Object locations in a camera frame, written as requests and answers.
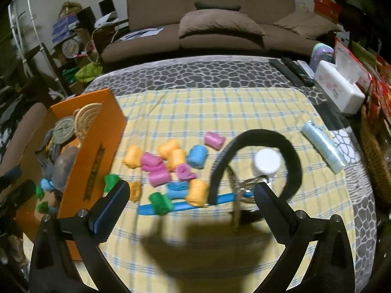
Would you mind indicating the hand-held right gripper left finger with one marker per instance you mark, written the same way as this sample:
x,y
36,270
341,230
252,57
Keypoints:
x,y
102,216

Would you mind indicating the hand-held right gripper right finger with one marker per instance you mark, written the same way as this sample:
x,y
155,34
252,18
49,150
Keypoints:
x,y
268,207

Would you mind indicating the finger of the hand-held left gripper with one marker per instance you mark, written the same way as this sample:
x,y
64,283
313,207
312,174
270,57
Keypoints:
x,y
21,192
12,175

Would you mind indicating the black fabric headband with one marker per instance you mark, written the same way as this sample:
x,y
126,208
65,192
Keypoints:
x,y
262,135

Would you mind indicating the orange cardboard box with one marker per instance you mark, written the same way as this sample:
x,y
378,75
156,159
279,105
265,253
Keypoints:
x,y
100,134

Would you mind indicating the pile of coloured rolls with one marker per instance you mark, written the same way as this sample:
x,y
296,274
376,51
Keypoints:
x,y
171,164

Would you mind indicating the green plastic roll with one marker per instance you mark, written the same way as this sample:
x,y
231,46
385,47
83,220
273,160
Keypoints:
x,y
40,192
42,208

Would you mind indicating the blue plastic roll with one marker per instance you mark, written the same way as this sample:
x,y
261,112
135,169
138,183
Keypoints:
x,y
46,185

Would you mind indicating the grey and orange cloth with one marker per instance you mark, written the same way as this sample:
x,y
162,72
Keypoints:
x,y
49,149

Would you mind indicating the white round bottle cap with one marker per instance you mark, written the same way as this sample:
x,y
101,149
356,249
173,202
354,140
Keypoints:
x,y
266,160

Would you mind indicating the dark round bowl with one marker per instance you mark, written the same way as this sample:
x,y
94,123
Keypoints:
x,y
64,169

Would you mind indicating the green compass disc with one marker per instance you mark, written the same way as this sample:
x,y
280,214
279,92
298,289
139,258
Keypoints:
x,y
64,129

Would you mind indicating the blue plastic strip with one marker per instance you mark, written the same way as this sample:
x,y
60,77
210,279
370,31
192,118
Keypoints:
x,y
180,206

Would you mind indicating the light blue bag roll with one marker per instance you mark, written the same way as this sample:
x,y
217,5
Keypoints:
x,y
323,146

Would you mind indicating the tan woven coaster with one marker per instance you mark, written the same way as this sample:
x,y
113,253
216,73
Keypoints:
x,y
88,119

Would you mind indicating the yellow plaid cloth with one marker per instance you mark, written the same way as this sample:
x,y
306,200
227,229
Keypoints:
x,y
198,113

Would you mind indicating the wicker basket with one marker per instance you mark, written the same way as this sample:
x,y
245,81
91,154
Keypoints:
x,y
375,152

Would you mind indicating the green bag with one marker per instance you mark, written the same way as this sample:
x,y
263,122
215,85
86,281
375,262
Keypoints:
x,y
87,72

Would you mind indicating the white tissue box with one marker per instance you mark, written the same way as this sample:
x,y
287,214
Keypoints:
x,y
336,85

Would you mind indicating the black remote control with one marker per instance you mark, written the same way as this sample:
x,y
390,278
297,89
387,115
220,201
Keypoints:
x,y
287,68
301,68

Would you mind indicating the round biscuit tin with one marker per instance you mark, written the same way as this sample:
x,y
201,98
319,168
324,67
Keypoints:
x,y
71,47

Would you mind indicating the grey stone-pattern blanket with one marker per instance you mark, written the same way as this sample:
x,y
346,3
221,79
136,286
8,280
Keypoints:
x,y
198,70

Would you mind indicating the white pipe rack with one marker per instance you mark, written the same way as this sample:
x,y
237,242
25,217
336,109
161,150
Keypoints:
x,y
30,21

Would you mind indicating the stack of blue boxes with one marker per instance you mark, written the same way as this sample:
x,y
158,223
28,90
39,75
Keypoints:
x,y
64,26

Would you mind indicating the purple and teal container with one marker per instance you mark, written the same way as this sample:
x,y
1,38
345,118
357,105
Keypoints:
x,y
320,53

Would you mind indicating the red and white packet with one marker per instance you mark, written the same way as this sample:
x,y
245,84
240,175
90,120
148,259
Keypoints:
x,y
351,61

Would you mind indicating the black speaker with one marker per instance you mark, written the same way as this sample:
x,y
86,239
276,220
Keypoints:
x,y
106,6
86,15

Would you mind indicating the white handheld device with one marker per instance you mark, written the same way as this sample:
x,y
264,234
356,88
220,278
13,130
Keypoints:
x,y
107,19

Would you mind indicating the small brown pillow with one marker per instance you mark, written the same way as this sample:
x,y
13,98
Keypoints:
x,y
302,23

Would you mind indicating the papers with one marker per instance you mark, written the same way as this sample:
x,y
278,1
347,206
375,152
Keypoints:
x,y
143,33

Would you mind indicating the large brown pillow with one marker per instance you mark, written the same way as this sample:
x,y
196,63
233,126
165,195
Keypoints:
x,y
220,23

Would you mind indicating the dark grey cushion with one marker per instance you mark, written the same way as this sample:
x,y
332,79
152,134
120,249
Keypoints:
x,y
217,6

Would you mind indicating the orange shoe boxes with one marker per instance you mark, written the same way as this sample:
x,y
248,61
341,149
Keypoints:
x,y
326,7

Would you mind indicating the brown sofa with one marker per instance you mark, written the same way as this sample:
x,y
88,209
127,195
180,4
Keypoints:
x,y
152,3

